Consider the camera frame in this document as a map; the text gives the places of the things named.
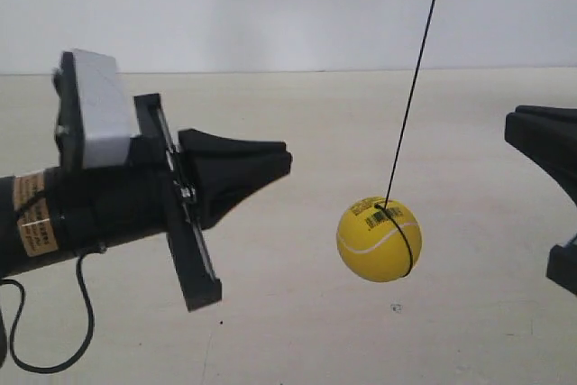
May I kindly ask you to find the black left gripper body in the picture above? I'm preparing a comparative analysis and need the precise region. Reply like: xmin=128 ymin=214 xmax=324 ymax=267
xmin=57 ymin=94 xmax=223 ymax=311

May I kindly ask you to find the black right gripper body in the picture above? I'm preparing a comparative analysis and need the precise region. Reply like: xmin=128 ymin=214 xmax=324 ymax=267
xmin=545 ymin=236 xmax=576 ymax=294

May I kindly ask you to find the yellow tennis ball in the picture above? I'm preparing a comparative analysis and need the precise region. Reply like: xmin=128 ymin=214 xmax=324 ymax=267
xmin=335 ymin=196 xmax=423 ymax=283

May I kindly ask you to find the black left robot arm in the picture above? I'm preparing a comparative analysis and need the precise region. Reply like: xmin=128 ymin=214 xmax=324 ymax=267
xmin=1 ymin=94 xmax=292 ymax=311

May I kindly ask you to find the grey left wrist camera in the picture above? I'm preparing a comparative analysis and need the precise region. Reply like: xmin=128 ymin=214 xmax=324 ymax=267
xmin=53 ymin=48 xmax=139 ymax=173

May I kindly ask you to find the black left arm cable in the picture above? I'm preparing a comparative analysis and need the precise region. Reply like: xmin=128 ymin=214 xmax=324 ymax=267
xmin=0 ymin=249 xmax=96 ymax=375

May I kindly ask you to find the black hanging string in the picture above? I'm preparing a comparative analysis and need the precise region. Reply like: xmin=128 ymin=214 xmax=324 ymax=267
xmin=383 ymin=0 xmax=448 ymax=206

